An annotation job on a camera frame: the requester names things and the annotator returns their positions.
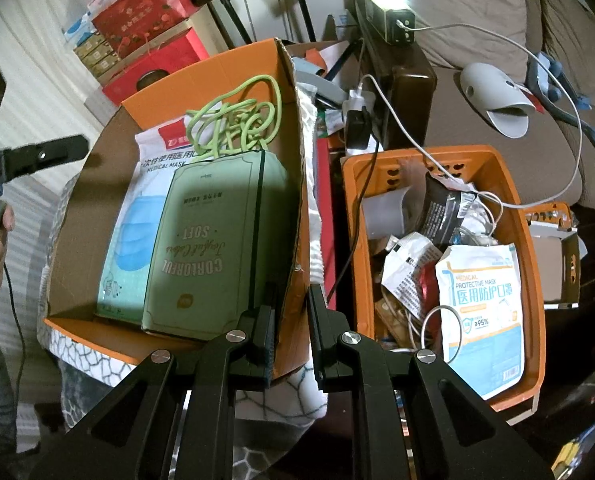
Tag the open white cardboard box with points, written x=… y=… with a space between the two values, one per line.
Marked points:
x=552 y=270

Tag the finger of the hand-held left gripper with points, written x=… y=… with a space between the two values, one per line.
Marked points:
x=42 y=155

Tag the dark brown box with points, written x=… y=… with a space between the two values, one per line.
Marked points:
x=407 y=90

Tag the red gift box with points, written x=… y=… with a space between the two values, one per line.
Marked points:
x=142 y=10

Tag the blue grey plastic tool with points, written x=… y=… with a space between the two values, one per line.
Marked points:
x=552 y=72

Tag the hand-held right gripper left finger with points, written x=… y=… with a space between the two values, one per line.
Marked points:
x=260 y=330

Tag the orange plastic basket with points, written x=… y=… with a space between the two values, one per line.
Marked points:
x=357 y=240

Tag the gold box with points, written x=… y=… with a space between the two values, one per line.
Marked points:
x=95 y=54
x=85 y=45
x=103 y=63

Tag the white charger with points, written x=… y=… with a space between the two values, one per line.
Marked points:
x=355 y=102

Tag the blue face mask pack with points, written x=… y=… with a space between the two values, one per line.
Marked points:
x=132 y=240

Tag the grey plastic clutter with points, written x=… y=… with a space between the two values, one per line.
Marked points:
x=317 y=85

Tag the white mask pack blue label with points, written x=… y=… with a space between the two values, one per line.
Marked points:
x=482 y=310

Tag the black packet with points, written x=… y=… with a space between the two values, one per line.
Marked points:
x=440 y=210

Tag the white grey neck massager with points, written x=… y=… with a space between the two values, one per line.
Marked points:
x=482 y=85

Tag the red flat box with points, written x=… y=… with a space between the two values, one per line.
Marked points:
x=325 y=210

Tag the white folded packet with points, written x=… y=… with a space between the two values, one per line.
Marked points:
x=407 y=270

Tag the small lit lamp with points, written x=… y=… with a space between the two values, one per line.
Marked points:
x=395 y=25

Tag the clear plastic bag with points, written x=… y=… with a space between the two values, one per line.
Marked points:
x=480 y=220

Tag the red gift bag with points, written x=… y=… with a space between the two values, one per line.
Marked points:
x=177 y=50

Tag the black charger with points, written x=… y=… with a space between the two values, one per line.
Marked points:
x=358 y=130

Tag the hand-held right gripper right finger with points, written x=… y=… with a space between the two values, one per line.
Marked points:
x=322 y=330

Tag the orange cardboard box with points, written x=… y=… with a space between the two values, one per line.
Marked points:
x=247 y=65

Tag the black speaker stand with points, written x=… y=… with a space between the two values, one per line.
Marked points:
x=301 y=7
x=232 y=22

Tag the green tissue pack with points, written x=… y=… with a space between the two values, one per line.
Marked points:
x=212 y=240

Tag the yellow blue packet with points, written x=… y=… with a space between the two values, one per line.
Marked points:
x=577 y=455

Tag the grey plastic piece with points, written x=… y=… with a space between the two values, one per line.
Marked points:
x=382 y=215

